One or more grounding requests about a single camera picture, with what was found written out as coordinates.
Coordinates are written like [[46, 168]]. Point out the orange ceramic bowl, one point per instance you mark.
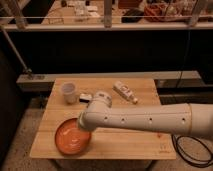
[[71, 140]]

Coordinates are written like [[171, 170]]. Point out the white plastic bottle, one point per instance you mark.
[[124, 91]]

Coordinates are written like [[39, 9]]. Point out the translucent plastic cup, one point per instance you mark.
[[69, 92]]

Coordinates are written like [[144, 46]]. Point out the black and white box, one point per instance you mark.
[[86, 98]]

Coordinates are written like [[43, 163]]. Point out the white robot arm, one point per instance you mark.
[[180, 119]]

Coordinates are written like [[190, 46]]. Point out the wooden table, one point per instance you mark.
[[105, 143]]

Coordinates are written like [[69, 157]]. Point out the diagonal metal pole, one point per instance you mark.
[[26, 69]]

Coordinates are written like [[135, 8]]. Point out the metal rail beam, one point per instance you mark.
[[165, 79]]

